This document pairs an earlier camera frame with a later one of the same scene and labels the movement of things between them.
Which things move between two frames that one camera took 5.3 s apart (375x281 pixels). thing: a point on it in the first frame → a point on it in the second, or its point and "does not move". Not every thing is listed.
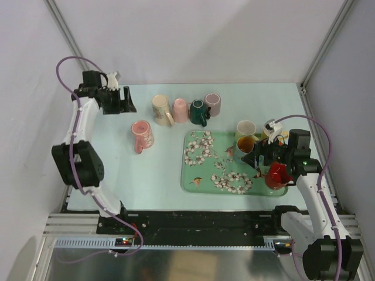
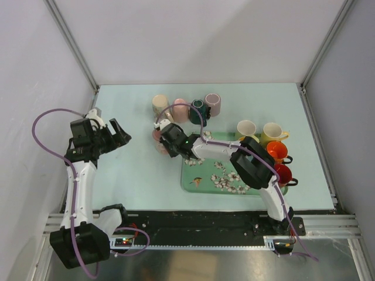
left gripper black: (123, 106) → (116, 140)
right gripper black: (261, 148) → (163, 140)
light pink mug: (180, 111) does not move
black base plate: (194, 225) does not move
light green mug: (246, 128) does not move
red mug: (276, 175) does not move
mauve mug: (213, 100) does not move
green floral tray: (208, 167) does not move
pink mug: (143, 136) → (156, 136)
